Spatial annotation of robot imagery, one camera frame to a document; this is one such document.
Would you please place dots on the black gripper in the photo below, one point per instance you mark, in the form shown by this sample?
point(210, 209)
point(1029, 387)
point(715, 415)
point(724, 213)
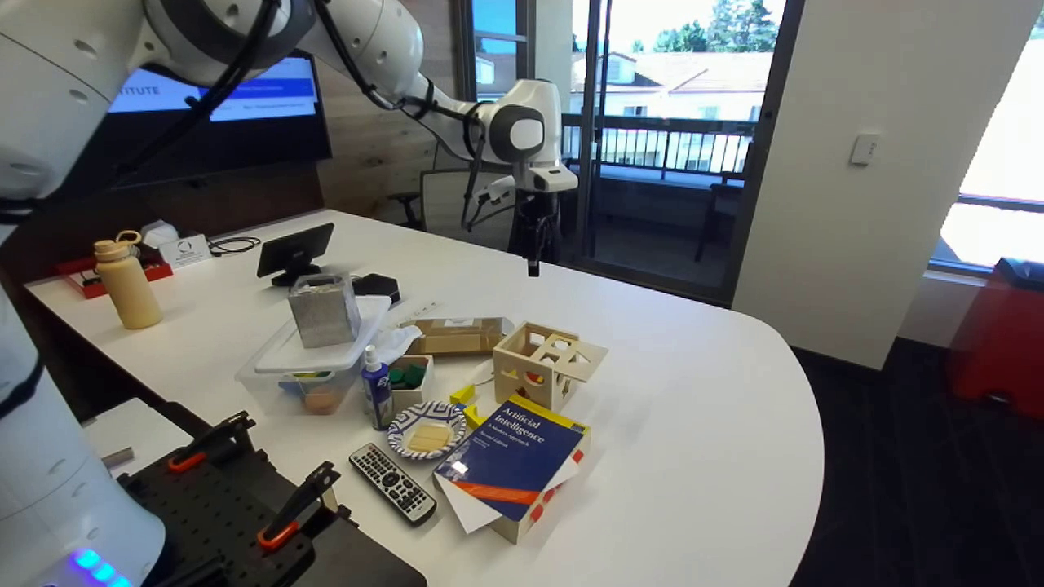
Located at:
point(533, 226)

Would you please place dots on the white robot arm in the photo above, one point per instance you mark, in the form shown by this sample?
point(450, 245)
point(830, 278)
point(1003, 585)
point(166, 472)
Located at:
point(62, 520)

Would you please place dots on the grey office chair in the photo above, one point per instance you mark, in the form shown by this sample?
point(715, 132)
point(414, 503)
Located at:
point(457, 205)

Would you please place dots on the wooden tray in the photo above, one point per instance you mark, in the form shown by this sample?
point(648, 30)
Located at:
point(462, 337)

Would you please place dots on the wooden shape sorter box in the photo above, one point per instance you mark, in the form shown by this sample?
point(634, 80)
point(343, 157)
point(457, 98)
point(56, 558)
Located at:
point(513, 374)

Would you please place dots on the small cup green contents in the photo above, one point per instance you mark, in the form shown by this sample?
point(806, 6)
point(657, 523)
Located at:
point(410, 380)

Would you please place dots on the glue bottle blue label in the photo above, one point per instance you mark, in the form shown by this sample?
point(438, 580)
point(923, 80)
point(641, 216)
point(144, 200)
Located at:
point(379, 391)

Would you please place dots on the patterned plate with food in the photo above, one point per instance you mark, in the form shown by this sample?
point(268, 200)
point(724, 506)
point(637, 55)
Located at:
point(425, 433)

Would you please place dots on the blue and yellow book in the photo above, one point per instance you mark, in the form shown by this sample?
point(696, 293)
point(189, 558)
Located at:
point(511, 467)

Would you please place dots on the grey metal grater box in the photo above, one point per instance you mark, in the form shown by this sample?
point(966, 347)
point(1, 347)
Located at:
point(325, 312)

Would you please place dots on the clear plastic storage container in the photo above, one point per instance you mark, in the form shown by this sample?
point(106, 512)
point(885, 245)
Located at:
point(287, 376)

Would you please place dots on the black phone stand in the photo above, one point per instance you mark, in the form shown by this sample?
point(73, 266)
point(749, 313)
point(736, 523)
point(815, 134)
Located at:
point(291, 257)

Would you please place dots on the black tv remote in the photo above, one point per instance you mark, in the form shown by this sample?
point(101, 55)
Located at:
point(392, 485)

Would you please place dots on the black clamp orange tip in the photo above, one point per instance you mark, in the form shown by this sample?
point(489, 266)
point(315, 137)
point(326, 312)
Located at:
point(214, 445)

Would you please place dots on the beige water bottle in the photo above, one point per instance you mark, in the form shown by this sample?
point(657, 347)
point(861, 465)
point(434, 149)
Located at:
point(130, 303)

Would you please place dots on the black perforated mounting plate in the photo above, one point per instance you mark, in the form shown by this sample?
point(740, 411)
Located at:
point(217, 511)

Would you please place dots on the red flat box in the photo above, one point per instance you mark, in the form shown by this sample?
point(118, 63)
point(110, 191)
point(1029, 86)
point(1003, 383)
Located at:
point(89, 282)

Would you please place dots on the red cabinet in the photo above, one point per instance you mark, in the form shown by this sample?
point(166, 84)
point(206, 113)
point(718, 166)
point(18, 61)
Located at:
point(999, 347)

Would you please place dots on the wall tv screen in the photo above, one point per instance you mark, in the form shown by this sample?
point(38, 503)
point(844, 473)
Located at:
point(285, 90)

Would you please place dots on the black clamp orange handle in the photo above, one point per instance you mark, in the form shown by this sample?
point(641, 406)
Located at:
point(287, 520)

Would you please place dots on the white wall switch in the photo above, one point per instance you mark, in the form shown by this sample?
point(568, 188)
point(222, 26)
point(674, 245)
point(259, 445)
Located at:
point(861, 149)

